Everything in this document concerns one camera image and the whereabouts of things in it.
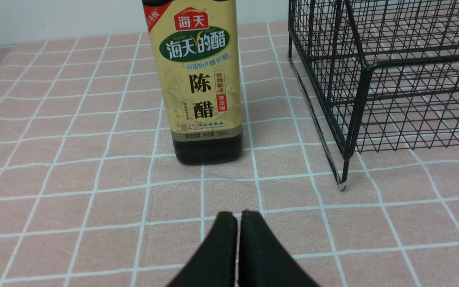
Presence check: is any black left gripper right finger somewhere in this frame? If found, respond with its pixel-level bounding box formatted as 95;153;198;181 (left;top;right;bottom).
238;210;319;287

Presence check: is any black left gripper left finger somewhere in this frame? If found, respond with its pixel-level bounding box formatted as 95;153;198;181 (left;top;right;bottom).
168;211;237;287

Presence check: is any dark vinegar bottle yellow label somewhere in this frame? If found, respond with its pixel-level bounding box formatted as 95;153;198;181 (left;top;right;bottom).
142;0;243;165

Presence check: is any pink checkered tablecloth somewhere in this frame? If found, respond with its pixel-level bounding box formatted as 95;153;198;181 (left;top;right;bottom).
0;22;459;287

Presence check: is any black wire mesh rack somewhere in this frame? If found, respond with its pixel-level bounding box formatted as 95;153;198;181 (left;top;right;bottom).
288;0;459;191

